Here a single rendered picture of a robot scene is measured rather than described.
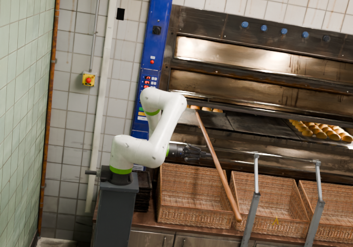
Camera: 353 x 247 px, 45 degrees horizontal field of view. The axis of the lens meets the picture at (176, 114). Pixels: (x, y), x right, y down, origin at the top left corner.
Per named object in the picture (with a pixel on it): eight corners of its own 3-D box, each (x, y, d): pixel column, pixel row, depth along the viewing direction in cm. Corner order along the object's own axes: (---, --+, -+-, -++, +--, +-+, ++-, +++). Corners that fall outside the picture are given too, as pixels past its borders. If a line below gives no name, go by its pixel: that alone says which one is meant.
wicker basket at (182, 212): (154, 191, 359) (159, 161, 350) (219, 198, 366) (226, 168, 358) (156, 223, 313) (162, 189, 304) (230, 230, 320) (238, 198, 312)
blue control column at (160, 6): (125, 157, 555) (149, -14, 491) (137, 158, 557) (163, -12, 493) (114, 247, 372) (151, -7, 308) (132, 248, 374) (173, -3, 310)
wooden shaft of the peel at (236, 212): (241, 224, 216) (243, 218, 215) (236, 223, 216) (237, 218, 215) (198, 115, 378) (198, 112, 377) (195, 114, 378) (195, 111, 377)
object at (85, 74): (82, 83, 329) (83, 70, 326) (95, 84, 330) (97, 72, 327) (81, 85, 321) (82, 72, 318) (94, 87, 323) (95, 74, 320)
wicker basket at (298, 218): (224, 198, 366) (230, 170, 358) (287, 206, 372) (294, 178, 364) (234, 231, 320) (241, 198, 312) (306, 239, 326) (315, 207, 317)
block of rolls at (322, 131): (282, 114, 428) (283, 109, 426) (327, 121, 433) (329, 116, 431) (303, 136, 370) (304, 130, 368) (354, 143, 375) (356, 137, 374)
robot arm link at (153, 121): (142, 115, 264) (160, 116, 263) (144, 100, 269) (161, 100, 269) (148, 142, 295) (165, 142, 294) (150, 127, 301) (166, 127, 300)
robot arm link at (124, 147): (132, 178, 224) (137, 144, 219) (104, 170, 227) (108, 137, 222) (140, 168, 237) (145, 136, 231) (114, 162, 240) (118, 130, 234)
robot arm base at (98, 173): (83, 182, 224) (84, 172, 222) (85, 170, 238) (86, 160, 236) (133, 186, 228) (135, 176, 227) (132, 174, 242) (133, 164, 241)
